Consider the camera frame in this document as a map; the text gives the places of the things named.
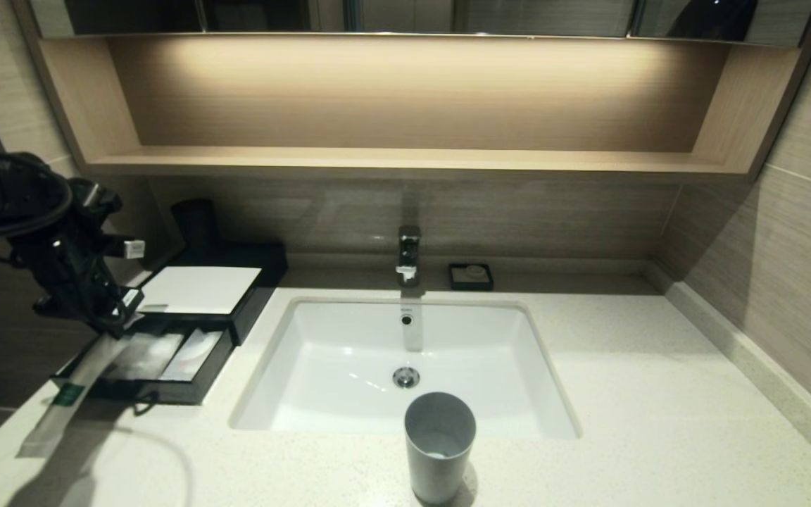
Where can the mirror cabinet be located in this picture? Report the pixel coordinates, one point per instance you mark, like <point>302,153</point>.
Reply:
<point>518,17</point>

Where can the wooden wall shelf niche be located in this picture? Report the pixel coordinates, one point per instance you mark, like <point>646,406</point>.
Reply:
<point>405,160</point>

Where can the square white sachet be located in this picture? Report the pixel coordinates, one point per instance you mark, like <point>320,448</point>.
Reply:
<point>198,352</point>

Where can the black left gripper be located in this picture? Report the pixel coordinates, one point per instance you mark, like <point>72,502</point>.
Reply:
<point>96,306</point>

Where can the slim toothbrush pack green label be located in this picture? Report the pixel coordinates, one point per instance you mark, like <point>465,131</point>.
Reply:
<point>71,391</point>

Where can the grey plastic cup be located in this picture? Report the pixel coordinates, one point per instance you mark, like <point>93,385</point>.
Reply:
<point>439,458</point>

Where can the chrome sink drain stopper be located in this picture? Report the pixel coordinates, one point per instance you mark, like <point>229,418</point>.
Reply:
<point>406,377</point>

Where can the black cylindrical cup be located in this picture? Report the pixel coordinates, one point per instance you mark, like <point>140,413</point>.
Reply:
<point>196,225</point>

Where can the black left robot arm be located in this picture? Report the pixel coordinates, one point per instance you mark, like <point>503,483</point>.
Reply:
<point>39,225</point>

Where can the chrome faucet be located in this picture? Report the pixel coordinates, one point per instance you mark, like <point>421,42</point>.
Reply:
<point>409,253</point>

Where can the clear plastic packet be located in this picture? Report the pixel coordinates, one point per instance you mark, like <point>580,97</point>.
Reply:
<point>148,352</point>

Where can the white ceramic sink basin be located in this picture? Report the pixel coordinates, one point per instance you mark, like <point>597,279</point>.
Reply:
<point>349,352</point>

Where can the beige round soap bar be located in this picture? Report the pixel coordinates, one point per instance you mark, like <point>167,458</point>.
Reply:
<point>475,271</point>

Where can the black soap dish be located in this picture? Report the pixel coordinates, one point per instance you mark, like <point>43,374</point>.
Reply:
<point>471,283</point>

